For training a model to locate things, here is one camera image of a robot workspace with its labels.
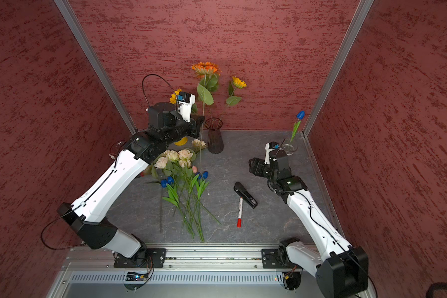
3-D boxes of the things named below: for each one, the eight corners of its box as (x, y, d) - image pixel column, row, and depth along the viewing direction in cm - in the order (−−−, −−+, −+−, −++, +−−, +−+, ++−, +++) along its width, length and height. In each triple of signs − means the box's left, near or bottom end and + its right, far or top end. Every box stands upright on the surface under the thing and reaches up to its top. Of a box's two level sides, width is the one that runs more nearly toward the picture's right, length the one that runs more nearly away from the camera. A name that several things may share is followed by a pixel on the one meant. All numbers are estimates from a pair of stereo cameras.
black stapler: (253, 210, 90) (254, 206, 86) (232, 189, 97) (233, 185, 93) (257, 205, 91) (259, 201, 87) (237, 185, 98) (238, 181, 95)
